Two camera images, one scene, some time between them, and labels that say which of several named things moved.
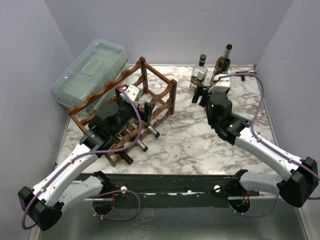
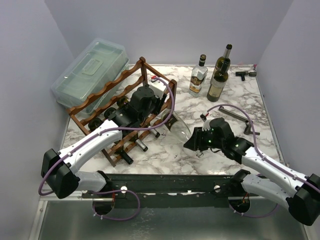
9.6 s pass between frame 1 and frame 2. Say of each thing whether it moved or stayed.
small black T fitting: stayed
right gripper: moved
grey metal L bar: stayed
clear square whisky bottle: stayed
